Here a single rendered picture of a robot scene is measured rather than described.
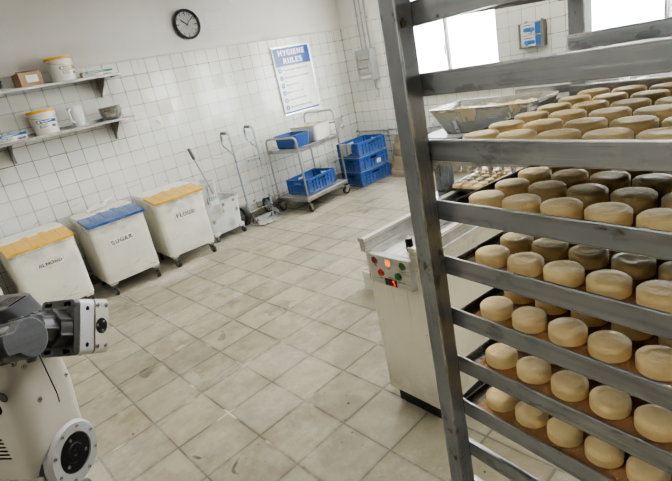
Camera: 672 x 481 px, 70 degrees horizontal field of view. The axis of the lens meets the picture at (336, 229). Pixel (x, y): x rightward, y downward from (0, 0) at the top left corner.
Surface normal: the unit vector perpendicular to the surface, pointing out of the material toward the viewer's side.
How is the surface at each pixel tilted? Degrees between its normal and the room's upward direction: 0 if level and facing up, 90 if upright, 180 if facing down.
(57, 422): 101
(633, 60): 90
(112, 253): 93
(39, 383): 90
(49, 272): 92
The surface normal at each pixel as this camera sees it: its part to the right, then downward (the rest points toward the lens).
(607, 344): -0.19, -0.93
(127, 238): 0.68, 0.15
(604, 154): -0.79, 0.34
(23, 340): 0.94, -0.26
